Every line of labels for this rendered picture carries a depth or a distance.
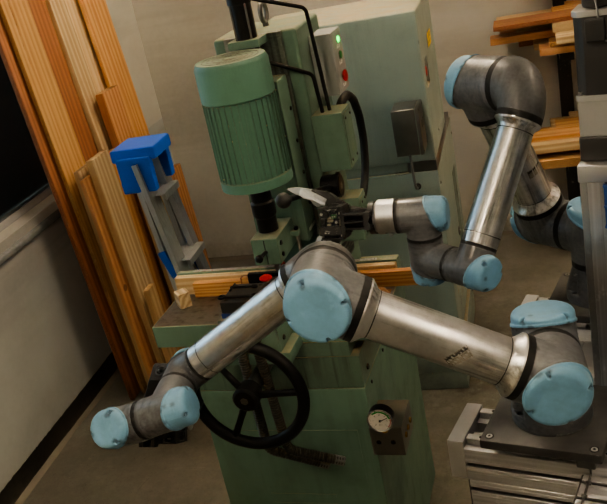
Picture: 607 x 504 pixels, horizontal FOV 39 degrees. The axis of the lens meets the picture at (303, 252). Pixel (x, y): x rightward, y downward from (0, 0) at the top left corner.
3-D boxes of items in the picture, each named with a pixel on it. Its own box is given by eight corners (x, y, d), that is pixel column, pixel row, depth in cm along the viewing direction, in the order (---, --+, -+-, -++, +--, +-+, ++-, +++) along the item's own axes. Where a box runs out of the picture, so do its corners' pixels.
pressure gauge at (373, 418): (370, 439, 204) (364, 410, 201) (373, 429, 208) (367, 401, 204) (396, 439, 202) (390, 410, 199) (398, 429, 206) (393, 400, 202)
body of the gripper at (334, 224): (314, 207, 183) (369, 203, 180) (325, 201, 191) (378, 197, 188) (318, 242, 185) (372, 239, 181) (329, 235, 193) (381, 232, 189)
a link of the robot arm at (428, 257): (442, 295, 180) (435, 247, 176) (405, 283, 189) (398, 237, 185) (467, 281, 184) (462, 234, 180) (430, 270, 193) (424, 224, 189)
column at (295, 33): (269, 295, 244) (210, 41, 216) (291, 261, 263) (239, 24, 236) (346, 291, 236) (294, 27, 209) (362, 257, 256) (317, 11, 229)
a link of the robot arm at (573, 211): (604, 271, 193) (600, 215, 187) (554, 259, 203) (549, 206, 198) (635, 251, 199) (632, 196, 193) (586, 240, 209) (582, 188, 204)
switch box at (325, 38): (319, 98, 225) (307, 36, 219) (328, 88, 233) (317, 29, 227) (341, 95, 223) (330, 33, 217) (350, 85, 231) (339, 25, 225)
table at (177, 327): (140, 368, 210) (133, 347, 208) (187, 308, 236) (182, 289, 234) (383, 361, 191) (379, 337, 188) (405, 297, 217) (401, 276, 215)
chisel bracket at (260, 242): (256, 271, 214) (249, 240, 211) (273, 248, 226) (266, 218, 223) (284, 269, 212) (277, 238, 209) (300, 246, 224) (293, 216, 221)
